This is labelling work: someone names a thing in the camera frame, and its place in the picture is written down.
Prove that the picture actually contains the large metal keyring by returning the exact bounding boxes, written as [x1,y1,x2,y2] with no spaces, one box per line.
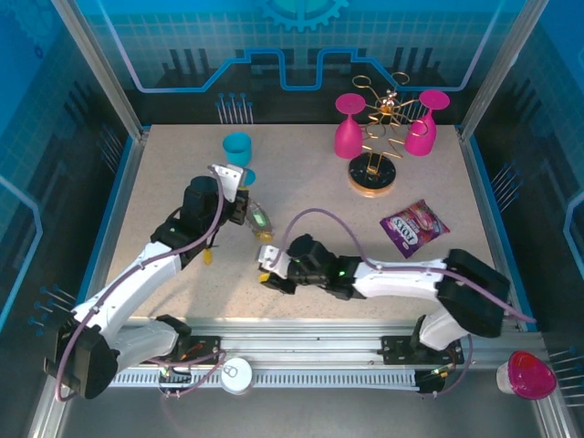
[244,200,277,243]

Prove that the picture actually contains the teal plastic goblet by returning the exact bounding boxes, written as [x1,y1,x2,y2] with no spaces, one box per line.
[222,131,256,186]

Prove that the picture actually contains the tin can with pull tab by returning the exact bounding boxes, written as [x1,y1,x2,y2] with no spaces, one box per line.
[220,356,255,394]

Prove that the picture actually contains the purple candy bag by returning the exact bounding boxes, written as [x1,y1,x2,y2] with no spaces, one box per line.
[380,198,451,259]

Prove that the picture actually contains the pink plastic goblet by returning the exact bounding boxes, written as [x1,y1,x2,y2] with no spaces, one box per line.
[403,89,452,157]
[334,92,366,160]

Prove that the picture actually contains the white cup with pink lid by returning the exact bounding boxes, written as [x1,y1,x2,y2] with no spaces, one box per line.
[495,349,558,402]

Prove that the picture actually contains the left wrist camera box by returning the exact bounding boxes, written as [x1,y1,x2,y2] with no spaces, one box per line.
[209,163,245,203]

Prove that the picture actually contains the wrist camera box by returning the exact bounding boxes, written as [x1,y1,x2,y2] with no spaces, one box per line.
[256,245,291,275]
[209,163,245,203]

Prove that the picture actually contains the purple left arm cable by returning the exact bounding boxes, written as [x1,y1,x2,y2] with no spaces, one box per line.
[53,164,227,402]

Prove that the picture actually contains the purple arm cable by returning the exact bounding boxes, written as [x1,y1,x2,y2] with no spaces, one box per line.
[53,164,227,402]
[272,208,538,398]

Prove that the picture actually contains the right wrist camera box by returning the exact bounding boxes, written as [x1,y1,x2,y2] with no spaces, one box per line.
[256,245,291,275]

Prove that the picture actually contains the aluminium table rail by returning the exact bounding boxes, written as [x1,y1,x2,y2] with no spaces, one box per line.
[58,318,547,366]

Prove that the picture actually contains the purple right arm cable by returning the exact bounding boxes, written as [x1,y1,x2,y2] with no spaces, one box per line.
[272,208,538,398]

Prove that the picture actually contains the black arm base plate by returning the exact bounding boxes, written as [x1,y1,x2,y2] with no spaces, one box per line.
[381,335,465,366]
[150,335,224,366]

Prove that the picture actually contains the slotted cable duct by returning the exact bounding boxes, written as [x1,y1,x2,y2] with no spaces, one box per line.
[109,370,421,390]

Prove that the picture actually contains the gold wire glass rack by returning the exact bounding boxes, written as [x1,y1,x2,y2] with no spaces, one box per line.
[349,71,423,198]

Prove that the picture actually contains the small wired connector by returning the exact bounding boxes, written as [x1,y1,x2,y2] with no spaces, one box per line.
[426,362,457,380]
[157,358,193,380]

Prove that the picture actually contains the aluminium frame post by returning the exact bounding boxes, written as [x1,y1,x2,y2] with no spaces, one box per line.
[49,0,150,141]
[457,0,548,142]

